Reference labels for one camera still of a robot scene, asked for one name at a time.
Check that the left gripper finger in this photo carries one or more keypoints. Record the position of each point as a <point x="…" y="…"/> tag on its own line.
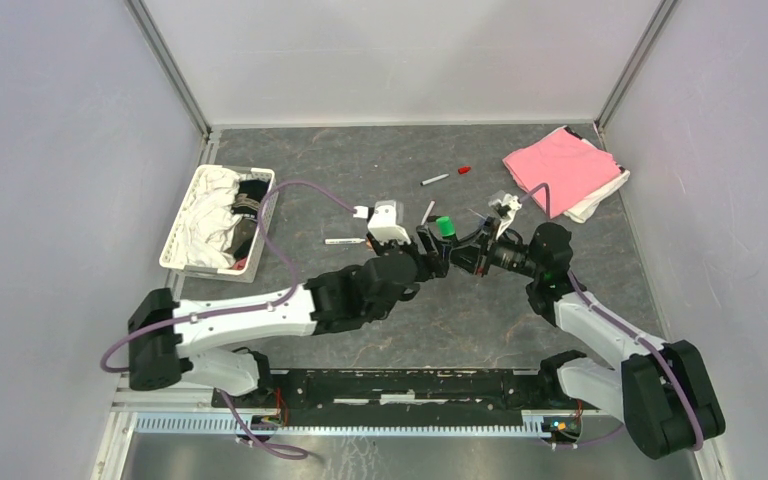
<point x="432" y="247"/>
<point x="436" y="266"/>

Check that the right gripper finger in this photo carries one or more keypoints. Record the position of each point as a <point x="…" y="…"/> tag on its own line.
<point x="466" y="259"/>
<point x="475" y="237"/>

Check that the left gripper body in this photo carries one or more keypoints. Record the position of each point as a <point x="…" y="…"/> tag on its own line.
<point x="410" y="248"/>

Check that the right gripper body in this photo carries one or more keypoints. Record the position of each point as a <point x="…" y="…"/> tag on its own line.
<point x="496" y="255"/>

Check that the green pen cap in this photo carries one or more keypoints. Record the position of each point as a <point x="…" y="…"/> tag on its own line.
<point x="446" y="227"/>

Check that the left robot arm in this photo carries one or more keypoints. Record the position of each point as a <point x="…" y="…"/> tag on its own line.
<point x="172" y="340"/>

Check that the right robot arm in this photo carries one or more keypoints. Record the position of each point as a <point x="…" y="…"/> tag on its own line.
<point x="659" y="390"/>

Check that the white pen middle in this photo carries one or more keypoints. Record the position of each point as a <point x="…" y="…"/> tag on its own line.
<point x="427" y="213"/>

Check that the white pen upper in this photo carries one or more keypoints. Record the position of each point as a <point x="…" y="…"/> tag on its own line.
<point x="434" y="179"/>

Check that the white pen with orange tip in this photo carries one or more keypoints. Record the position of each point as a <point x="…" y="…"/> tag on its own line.
<point x="344" y="241"/>

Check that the pink folded cloth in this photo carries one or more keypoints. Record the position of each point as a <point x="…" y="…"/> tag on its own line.
<point x="530" y="170"/>

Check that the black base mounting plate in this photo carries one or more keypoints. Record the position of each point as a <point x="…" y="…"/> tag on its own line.
<point x="383" y="398"/>

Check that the black cloth in basket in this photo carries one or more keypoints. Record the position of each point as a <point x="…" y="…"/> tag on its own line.
<point x="245" y="206"/>

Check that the white plastic basket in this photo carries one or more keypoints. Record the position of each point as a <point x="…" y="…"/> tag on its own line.
<point x="245" y="270"/>

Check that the white cloth in basket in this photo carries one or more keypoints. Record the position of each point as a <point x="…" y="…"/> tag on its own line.
<point x="204" y="225"/>

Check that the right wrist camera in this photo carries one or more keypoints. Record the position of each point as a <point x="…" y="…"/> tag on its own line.
<point x="505" y="206"/>

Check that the aluminium frame rail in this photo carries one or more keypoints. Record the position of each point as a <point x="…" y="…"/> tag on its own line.
<point x="192" y="409"/>

